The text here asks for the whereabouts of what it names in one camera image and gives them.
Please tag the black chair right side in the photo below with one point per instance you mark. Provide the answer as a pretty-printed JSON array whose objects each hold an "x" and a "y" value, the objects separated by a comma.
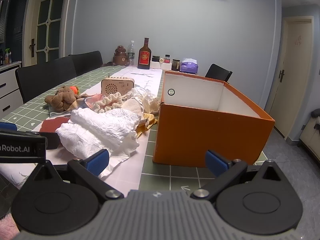
[{"x": 218, "y": 73}]

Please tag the black chair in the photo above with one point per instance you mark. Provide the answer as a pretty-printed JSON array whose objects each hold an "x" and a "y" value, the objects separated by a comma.
[
  {"x": 218, "y": 73},
  {"x": 86, "y": 62},
  {"x": 37, "y": 79}
]

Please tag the orange cardboard box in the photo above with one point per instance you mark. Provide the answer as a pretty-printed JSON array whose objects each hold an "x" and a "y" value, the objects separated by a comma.
[{"x": 198, "y": 114}]

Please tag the brown liquor bottle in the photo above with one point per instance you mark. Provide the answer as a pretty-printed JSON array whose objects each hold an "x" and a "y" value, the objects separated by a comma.
[{"x": 144, "y": 56}]

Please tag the grey waffle towel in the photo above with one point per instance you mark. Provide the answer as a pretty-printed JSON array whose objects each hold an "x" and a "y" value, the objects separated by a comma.
[{"x": 134, "y": 105}]

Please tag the black chair near left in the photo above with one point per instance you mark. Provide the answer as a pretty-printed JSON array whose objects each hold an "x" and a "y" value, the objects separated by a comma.
[{"x": 37, "y": 79}]

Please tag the small red label bottle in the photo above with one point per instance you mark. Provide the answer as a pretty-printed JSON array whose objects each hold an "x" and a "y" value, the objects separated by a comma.
[{"x": 167, "y": 58}]

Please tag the purple tissue pack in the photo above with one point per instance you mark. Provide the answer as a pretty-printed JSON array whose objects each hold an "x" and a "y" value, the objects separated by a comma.
[{"x": 189, "y": 66}]

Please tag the white crinkled cloth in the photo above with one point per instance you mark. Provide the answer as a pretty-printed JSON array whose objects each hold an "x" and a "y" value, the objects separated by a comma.
[{"x": 87, "y": 132}]

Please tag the pink yellow snack packet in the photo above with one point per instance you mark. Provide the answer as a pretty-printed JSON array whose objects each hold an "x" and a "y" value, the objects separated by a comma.
[{"x": 86, "y": 101}]

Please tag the brown plush toy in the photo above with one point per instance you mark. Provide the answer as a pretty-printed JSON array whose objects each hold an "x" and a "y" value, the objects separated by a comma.
[{"x": 62, "y": 99}]

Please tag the brown bear canister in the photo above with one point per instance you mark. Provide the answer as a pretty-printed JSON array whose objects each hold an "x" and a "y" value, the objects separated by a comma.
[{"x": 120, "y": 57}]

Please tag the wooden radio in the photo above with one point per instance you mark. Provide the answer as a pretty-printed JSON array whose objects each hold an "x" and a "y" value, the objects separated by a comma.
[{"x": 113, "y": 85}]

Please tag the cream pink knitted scrunchie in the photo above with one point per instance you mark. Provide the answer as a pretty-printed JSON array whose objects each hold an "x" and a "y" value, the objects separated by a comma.
[{"x": 102, "y": 103}]

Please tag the cream room door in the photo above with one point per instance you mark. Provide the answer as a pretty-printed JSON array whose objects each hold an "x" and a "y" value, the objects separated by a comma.
[{"x": 292, "y": 72}]

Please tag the white drawer cabinet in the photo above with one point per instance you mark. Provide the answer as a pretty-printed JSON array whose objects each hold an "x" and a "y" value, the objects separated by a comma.
[{"x": 10, "y": 96}]

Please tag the glass panel door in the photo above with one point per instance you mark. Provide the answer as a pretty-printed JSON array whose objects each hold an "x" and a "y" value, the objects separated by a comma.
[{"x": 43, "y": 31}]

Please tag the yellow cloth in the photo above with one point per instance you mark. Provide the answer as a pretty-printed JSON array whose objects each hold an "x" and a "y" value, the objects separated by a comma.
[{"x": 147, "y": 121}]

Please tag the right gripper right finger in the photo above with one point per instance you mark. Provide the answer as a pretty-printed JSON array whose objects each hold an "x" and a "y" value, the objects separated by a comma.
[{"x": 226, "y": 172}]

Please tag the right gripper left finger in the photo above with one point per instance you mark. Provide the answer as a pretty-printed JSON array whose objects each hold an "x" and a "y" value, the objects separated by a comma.
[{"x": 85, "y": 172}]

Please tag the dark glass jar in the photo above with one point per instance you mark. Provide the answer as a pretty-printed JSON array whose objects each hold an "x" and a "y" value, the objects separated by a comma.
[{"x": 175, "y": 65}]

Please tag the white box stand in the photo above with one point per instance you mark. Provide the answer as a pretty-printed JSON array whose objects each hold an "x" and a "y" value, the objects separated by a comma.
[{"x": 158, "y": 65}]

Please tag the black lid jar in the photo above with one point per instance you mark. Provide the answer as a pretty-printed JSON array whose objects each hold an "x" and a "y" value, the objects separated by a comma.
[{"x": 155, "y": 59}]

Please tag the clear water bottle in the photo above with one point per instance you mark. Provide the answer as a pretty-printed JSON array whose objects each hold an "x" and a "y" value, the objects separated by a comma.
[{"x": 131, "y": 53}]

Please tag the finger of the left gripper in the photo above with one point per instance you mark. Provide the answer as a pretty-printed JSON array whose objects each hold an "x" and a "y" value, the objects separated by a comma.
[{"x": 9, "y": 126}]

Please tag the white table runner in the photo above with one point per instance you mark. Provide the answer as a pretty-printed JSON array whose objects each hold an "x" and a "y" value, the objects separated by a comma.
[{"x": 147, "y": 79}]

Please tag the red felt coaster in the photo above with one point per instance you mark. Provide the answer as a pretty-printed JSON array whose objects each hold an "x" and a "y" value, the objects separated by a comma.
[{"x": 51, "y": 125}]

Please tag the orange knitted strawberry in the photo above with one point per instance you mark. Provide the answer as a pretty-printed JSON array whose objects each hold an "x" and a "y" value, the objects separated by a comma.
[{"x": 75, "y": 90}]

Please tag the black chair far left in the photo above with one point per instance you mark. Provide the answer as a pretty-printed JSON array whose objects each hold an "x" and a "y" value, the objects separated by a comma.
[{"x": 86, "y": 62}]

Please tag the clear bag of white items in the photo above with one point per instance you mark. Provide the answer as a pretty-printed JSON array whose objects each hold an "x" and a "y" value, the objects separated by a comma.
[{"x": 149, "y": 102}]

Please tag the green grid tablecloth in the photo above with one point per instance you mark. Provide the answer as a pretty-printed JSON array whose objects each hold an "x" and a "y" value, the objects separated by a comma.
[{"x": 139, "y": 172}]

